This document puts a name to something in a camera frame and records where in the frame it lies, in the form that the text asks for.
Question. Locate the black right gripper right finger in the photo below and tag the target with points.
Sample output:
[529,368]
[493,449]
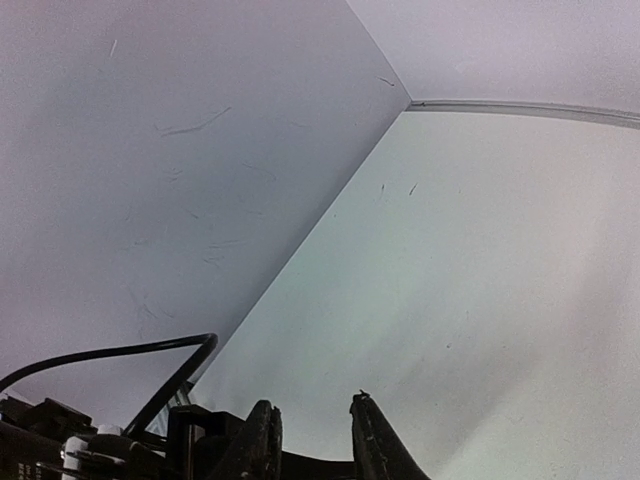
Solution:
[377,450]

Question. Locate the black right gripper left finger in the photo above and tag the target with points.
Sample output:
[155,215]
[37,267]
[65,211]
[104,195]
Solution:
[256,450]

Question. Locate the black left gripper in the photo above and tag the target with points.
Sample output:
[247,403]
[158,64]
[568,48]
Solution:
[52,441]

